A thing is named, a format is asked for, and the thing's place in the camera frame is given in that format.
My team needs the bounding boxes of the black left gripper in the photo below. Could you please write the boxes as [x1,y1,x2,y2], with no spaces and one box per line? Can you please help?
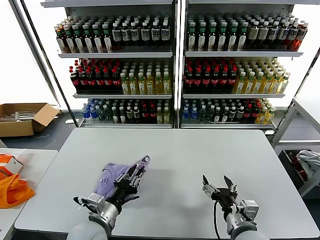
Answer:
[109,163,147,204]

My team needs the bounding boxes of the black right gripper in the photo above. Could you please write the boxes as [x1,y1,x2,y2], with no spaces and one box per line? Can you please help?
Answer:
[201,174,240,209]

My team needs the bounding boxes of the purple t-shirt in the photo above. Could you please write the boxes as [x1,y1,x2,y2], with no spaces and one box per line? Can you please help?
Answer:
[96,154,151,203]

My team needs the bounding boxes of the cola bottle red cap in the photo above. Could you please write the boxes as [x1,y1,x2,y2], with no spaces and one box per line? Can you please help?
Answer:
[103,67,113,93]
[78,67,88,93]
[86,67,97,93]
[184,67,194,93]
[251,103,260,123]
[111,67,121,93]
[201,67,211,93]
[69,66,80,93]
[95,67,105,93]
[148,104,157,124]
[243,103,252,123]
[227,67,237,93]
[218,67,229,93]
[140,104,149,124]
[209,67,220,93]
[192,67,203,93]

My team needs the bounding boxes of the yellow juice bottle white cap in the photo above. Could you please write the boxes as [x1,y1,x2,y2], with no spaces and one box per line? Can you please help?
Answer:
[155,106,164,125]
[137,71,147,95]
[279,71,291,94]
[261,71,274,95]
[162,71,172,95]
[145,71,155,95]
[153,71,163,95]
[234,71,247,95]
[253,71,265,95]
[256,106,268,125]
[244,71,256,95]
[266,106,276,124]
[119,72,130,95]
[128,72,138,95]
[162,106,171,125]
[271,71,283,95]

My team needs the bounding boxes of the black laundry bin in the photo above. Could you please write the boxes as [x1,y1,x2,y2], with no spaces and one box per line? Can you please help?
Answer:
[276,148,320,198]

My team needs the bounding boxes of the red cloth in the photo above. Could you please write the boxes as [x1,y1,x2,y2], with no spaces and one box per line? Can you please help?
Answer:
[286,151,308,181]

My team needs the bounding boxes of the grey white cloth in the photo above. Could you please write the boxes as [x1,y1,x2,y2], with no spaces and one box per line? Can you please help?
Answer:
[295,149,320,180]

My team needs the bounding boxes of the orange and white box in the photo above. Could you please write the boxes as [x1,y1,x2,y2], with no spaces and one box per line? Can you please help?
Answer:
[0,153,24,180]

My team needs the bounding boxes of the orange plastic bag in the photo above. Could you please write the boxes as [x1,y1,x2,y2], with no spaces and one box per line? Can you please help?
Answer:
[0,173,35,210]

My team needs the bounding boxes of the grey metal shelf rack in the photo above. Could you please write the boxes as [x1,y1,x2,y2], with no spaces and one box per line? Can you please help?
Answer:
[178,0,305,130]
[39,0,180,129]

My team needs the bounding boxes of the white plastic strips bundle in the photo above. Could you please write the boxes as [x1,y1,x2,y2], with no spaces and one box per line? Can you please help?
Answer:
[0,110,34,123]

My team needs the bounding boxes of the brown cardboard box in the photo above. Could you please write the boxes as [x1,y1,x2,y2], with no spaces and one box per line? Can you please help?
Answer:
[0,102,61,138]

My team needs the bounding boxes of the dark tea bottle green cap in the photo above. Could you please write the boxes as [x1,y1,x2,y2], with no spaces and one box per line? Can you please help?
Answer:
[196,21,207,52]
[101,23,112,54]
[81,23,92,54]
[62,24,74,54]
[227,21,238,52]
[71,23,83,54]
[187,21,197,52]
[217,21,227,52]
[91,23,102,54]
[237,21,248,52]
[206,21,217,52]

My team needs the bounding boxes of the black slanted pole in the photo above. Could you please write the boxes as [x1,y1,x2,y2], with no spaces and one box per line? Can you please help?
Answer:
[289,46,320,107]
[19,0,80,128]

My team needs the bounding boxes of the dark drink bottle white label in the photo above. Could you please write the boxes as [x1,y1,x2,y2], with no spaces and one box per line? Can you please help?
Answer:
[120,21,131,51]
[150,21,160,51]
[111,21,122,51]
[129,21,140,51]
[286,21,298,50]
[139,21,150,51]
[159,21,170,51]
[277,20,288,50]
[267,20,279,50]

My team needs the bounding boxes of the dark bottle beige label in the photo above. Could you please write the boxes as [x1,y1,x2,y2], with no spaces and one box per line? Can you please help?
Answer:
[257,20,269,50]
[247,20,259,50]

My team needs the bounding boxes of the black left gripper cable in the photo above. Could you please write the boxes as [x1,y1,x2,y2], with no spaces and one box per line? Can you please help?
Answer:
[119,194,141,205]

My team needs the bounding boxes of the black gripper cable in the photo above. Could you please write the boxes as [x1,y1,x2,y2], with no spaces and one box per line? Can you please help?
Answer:
[212,201,230,240]
[119,194,141,205]

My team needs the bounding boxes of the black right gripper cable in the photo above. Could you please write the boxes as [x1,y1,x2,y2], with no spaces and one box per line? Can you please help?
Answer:
[212,201,230,240]

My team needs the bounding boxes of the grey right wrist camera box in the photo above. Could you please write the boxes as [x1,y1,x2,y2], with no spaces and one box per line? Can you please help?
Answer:
[239,199,260,220]

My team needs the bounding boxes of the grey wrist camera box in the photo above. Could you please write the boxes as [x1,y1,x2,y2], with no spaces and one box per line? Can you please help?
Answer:
[239,199,260,220]
[73,192,106,213]

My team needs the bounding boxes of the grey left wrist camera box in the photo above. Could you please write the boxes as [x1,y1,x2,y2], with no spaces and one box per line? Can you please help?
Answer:
[73,192,106,213]

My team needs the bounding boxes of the grey slanted frame bar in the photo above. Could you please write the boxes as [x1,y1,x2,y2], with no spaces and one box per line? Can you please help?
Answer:
[7,0,61,107]

